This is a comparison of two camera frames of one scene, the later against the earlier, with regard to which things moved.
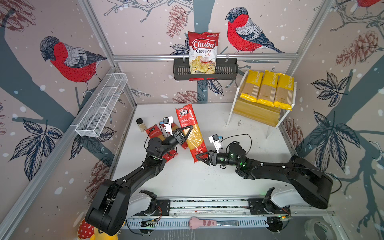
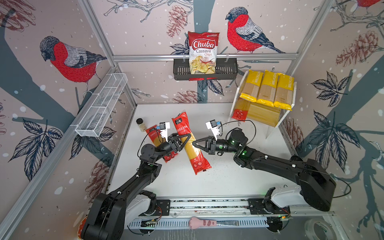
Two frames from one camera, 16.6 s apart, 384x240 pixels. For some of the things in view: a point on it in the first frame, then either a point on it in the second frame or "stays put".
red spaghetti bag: [195, 140] -> [241, 109]
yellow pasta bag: [283, 97] stays put
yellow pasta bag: [268, 88] stays put
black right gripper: [214, 155] -> [211, 145]
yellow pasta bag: [252, 85] stays put
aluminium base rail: [196, 213] stays put
